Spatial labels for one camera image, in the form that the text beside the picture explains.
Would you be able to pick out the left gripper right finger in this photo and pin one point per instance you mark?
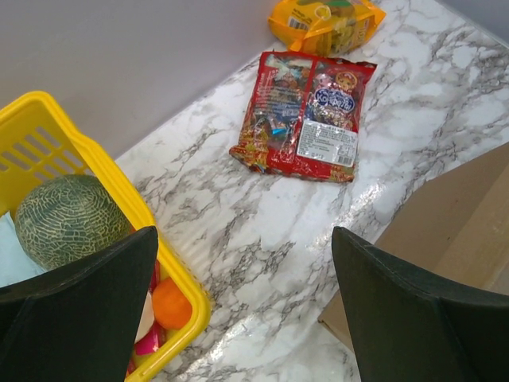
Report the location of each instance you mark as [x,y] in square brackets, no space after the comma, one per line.
[409,324]

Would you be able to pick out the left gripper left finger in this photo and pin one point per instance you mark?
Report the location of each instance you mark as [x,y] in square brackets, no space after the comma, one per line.
[78,322]

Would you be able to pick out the brown cardboard express box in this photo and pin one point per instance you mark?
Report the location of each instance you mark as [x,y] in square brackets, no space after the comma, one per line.
[456,225]

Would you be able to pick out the beige round bun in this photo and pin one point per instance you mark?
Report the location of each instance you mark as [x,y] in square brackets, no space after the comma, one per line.
[146,320]

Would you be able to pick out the pink packet in basket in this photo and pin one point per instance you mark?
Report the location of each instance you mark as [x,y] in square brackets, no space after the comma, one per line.
[155,337]

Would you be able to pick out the light blue chips bag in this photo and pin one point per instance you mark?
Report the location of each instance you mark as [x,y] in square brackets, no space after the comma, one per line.
[15,265]

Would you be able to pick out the orange round fruit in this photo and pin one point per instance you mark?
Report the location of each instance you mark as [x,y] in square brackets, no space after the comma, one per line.
[172,310]

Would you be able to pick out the green round melon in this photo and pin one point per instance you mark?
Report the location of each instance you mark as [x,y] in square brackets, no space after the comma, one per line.
[68,218]

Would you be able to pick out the yellow plastic shopping basket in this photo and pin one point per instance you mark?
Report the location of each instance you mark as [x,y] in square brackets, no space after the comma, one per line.
[39,142]

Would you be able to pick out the red snack bag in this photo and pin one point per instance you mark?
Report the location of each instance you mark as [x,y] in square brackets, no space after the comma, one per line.
[303,117]

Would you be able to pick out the orange yellow snack bag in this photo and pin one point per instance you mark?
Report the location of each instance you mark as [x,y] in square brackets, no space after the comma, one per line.
[325,28]

